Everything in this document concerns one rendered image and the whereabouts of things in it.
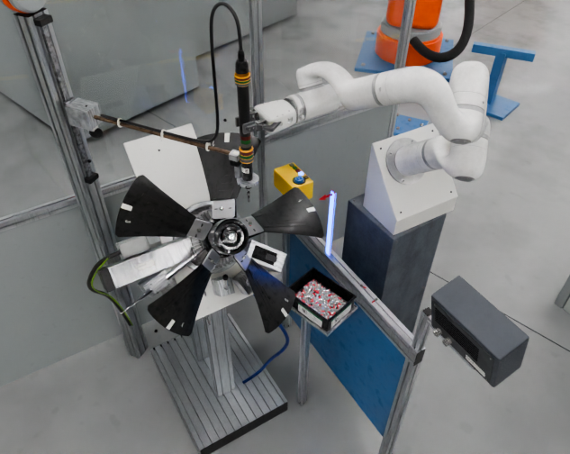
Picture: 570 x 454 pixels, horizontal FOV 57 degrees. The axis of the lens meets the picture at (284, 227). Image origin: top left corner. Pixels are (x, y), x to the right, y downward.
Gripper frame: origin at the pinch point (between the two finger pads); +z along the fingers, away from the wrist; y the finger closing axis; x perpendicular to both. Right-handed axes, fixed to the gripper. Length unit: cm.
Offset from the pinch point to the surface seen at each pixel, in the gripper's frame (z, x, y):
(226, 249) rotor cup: 12.7, -39.0, -7.5
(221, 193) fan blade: 5.5, -29.7, 8.7
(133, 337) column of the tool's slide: 41, -141, 55
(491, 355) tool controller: -29, -37, -81
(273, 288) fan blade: 0, -59, -15
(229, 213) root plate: 6.3, -33.9, 2.5
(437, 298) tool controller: -29, -36, -59
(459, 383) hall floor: -93, -158, -45
